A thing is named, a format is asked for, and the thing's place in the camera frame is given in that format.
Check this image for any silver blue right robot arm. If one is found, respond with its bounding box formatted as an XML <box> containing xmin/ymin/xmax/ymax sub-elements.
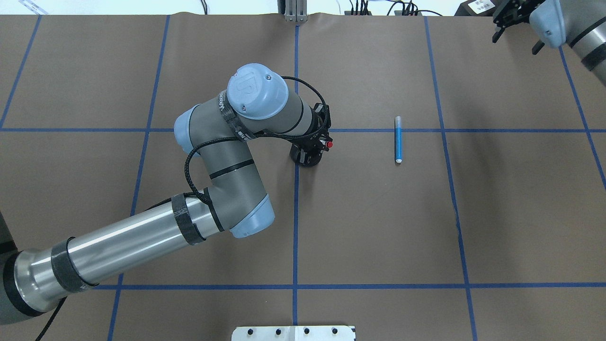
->
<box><xmin>492</xmin><ymin>0</ymin><xmax>606</xmax><ymax>84</ymax></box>

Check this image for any black box white label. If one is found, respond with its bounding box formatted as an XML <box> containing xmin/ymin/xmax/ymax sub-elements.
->
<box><xmin>454</xmin><ymin>0</ymin><xmax>502</xmax><ymax>17</ymax></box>

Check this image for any blue highlighter pen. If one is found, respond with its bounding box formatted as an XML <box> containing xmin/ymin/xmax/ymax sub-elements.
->
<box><xmin>394</xmin><ymin>115</ymin><xmax>403</xmax><ymax>164</ymax></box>

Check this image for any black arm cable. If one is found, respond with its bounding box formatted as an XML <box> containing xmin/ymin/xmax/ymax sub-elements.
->
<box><xmin>184</xmin><ymin>76</ymin><xmax>332</xmax><ymax>206</ymax></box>

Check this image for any aluminium frame post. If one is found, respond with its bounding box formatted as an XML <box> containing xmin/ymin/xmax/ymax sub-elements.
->
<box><xmin>280</xmin><ymin>0</ymin><xmax>309</xmax><ymax>25</ymax></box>

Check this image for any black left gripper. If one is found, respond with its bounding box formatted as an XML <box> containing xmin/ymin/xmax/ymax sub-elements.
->
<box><xmin>296</xmin><ymin>103</ymin><xmax>332</xmax><ymax>152</ymax></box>

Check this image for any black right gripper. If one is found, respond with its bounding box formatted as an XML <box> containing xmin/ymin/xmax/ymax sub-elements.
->
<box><xmin>492</xmin><ymin>0</ymin><xmax>544</xmax><ymax>44</ymax></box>

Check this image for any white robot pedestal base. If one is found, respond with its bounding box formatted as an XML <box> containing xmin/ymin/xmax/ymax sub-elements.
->
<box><xmin>231</xmin><ymin>324</ymin><xmax>357</xmax><ymax>341</ymax></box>

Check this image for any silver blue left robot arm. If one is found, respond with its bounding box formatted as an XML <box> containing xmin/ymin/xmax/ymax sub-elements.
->
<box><xmin>1</xmin><ymin>64</ymin><xmax>332</xmax><ymax>324</ymax></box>

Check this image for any black mesh pen cup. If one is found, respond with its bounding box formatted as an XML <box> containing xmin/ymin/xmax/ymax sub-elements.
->
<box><xmin>289</xmin><ymin>144</ymin><xmax>324</xmax><ymax>168</ymax></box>

